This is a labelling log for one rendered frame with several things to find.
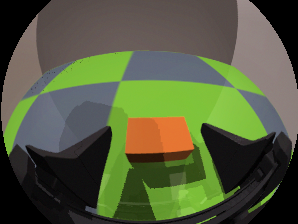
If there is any orange block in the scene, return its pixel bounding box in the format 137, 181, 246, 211
125, 116, 194, 163

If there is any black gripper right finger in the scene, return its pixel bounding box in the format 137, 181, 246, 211
200, 123, 277, 194

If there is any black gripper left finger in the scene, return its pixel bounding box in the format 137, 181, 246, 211
25, 127, 112, 209

